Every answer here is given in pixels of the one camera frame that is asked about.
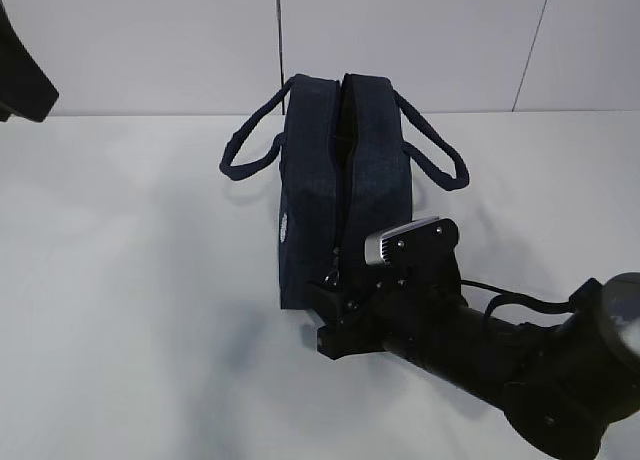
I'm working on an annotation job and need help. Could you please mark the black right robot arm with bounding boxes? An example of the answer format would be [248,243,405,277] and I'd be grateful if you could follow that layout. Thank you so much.
[305,272,639,459]

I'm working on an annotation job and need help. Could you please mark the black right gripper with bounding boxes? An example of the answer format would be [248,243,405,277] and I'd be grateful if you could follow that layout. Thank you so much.
[304,259,469,364]

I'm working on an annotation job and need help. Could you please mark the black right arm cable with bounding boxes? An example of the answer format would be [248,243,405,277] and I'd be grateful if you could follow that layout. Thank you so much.
[459,278,581,326]

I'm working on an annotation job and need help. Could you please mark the dark navy lunch bag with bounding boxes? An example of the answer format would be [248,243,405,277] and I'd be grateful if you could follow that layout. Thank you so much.
[219,74,470,310]

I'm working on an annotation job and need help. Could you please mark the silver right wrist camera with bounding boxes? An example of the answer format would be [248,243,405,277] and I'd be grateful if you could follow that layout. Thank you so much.
[364,217,460,283]

